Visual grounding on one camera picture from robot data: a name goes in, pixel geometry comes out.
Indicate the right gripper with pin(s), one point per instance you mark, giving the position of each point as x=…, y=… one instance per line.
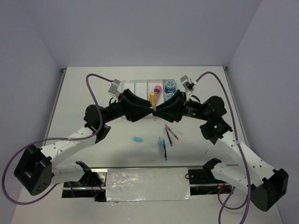
x=179, y=102

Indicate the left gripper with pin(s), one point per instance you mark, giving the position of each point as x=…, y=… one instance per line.
x=127, y=100

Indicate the blue jar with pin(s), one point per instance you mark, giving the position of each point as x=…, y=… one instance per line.
x=170, y=86
x=168, y=96

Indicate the orange highlighter cap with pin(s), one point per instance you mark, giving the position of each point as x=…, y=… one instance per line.
x=152, y=98

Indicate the pink tube of markers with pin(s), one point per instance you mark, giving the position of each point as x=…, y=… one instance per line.
x=157, y=90

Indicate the blue highlighter cap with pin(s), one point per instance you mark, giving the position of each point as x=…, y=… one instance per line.
x=137, y=139

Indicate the blue highlighter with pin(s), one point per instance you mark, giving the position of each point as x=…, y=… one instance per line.
x=160, y=146

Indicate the orange highlighter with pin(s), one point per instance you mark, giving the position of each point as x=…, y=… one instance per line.
x=153, y=105

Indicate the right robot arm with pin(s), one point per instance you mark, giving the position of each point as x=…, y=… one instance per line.
x=265, y=184

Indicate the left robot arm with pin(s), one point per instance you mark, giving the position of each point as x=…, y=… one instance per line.
x=40, y=167

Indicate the white divided organizer tray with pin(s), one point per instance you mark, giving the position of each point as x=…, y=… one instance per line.
x=143, y=88

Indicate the red pen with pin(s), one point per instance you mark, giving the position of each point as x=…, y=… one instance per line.
x=176, y=137

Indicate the dark blue pen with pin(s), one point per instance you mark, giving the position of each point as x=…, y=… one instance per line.
x=168, y=136

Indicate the teal pen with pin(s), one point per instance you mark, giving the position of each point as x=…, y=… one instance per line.
x=164, y=147

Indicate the silver foil tape patch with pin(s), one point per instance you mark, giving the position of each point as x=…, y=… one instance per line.
x=147, y=184

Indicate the right camera mount white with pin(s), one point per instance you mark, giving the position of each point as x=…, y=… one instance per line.
x=188, y=92

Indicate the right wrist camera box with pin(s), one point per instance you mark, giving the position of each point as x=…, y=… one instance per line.
x=186, y=82

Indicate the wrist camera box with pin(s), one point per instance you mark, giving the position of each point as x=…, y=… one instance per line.
x=114, y=85
x=186, y=82

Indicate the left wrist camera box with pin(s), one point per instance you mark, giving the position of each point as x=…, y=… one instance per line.
x=114, y=85

